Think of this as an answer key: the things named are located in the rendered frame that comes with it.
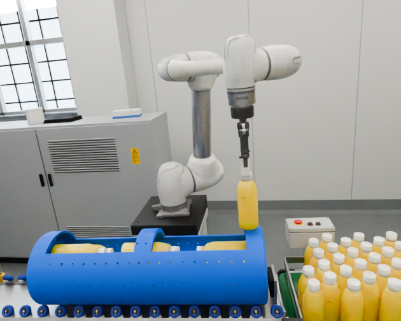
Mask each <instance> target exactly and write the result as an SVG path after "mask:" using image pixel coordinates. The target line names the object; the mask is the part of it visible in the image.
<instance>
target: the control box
mask: <svg viewBox="0 0 401 321"><path fill-rule="evenodd" d="M296 219H299V220H301V221H302V223H301V224H296V223H295V222H294V220H296ZM310 220H311V221H310ZM313 220H314V221H313ZM285 222H286V224H285V237H286V240H287V243H288V246H289V248H307V246H308V244H309V239H310V238H316V239H318V240H319V243H320V241H321V240H322V234H323V233H329V234H331V235H332V242H333V243H334V240H335V227H334V225H333V223H332V222H331V221H330V219H329V218H328V217H323V218H286V219H285ZM308 222H312V223H313V224H312V225H308V224H307V223H308ZM316 222H320V223H321V225H316Z"/></svg>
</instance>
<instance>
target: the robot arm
mask: <svg viewBox="0 0 401 321"><path fill-rule="evenodd" d="M301 64H302V56H301V54H300V51H299V50H298V49H297V48H295V47H294V46H290V45H267V46H263V47H262V48H256V46H255V42H254V41H253V39H252V38H251V36H250V35H249V34H238V35H234V36H231V37H229V38H228V39H227V40H226V41H225V44H224V47H223V58H221V57H220V56H219V55H217V54H216V53H213V52H208V51H204V50H201V51H192V52H187V53H180V54H177V55H173V56H170V57H166V58H163V59H162V60H161V61H160V62H159V64H158V66H157V70H158V75H159V76H160V77H161V79H163V80H165V81H168V82H187V83H188V86H189V87H190V89H191V98H192V135H193V154H192V155H191V156H190V158H189V161H188V164H187V166H185V167H183V165H181V164H180V163H179V162H166V163H164V164H163V165H161V167H160V168H159V170H158V174H157V190H158V196H159V199H160V204H156V205H153V206H152V210H153V211H159V213H158V214H157V218H164V217H182V216H183V217H187V216H189V215H190V212H189V211H190V205H191V204H192V200H191V199H187V196H189V195H190V194H191V193H193V192H198V191H201V190H204V189H208V188H210V187H212V186H214V185H216V184H217V183H218V182H220V181H221V179H222V178H223V175H224V169H223V166H222V164H221V162H220V161H219V160H217V159H216V157H215V156H214V155H213V154H212V153H211V89H212V88H213V86H214V84H215V80H216V78H217V77H219V76H220V75H221V74H223V75H224V80H225V83H226V86H227V98H228V100H229V106H231V108H230V112H231V118H233V119H239V123H237V129H238V135H239V137H240V149H241V153H240V156H239V158H241V174H242V176H251V173H250V155H249V152H250V150H249V144H248V137H249V128H250V124H249V122H247V121H246V119H247V118H252V117H253V116H254V106H253V105H252V104H255V103H256V97H255V83H256V82H259V81H271V80H280V79H283V78H288V77H290V76H292V75H294V74H295V73H296V72H297V71H298V70H299V69H300V66H301Z"/></svg>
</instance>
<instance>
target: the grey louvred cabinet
mask: <svg viewBox="0 0 401 321"><path fill-rule="evenodd" d="M166 162H172V157H171V146H170V140H169V130H168V123H167V112H166V111H164V112H153V113H142V117H140V118H132V119H123V120H113V116H112V115H103V116H93V117H82V119H80V120H75V121H73V122H63V123H47V124H44V123H41V124H32V125H29V124H28V122H27V120H23V121H12V122H0V262H3V263H23V264H27V263H28V260H29V256H30V254H31V251H32V249H33V247H34V245H35V244H36V242H37V241H38V239H39V238H40V237H42V235H44V234H46V233H48V232H51V231H69V232H71V233H73V234H74V236H75V237H76V238H120V237H137V236H138V235H132V231H131V227H130V226H131V224H132V223H133V221H134V220H135V219H136V217H137V216H138V215H139V213H140V212H141V210H142V209H143V208H144V206H145V204H146V203H147V202H148V200H149V199H150V197H151V196H158V190H157V174H158V170H159V168H160V167H161V165H163V164H164V163H166Z"/></svg>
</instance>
